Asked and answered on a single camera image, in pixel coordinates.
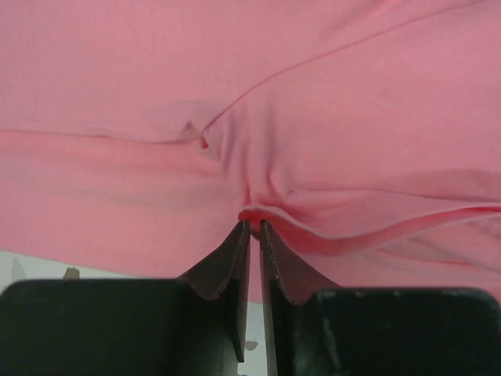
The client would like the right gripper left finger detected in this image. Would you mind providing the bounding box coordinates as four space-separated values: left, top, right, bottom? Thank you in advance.
178 221 251 363

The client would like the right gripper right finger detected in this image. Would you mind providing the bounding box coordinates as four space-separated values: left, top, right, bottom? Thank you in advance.
259 220 337 375

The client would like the pink t-shirt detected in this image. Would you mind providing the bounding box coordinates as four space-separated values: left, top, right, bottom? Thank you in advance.
1 1 500 296

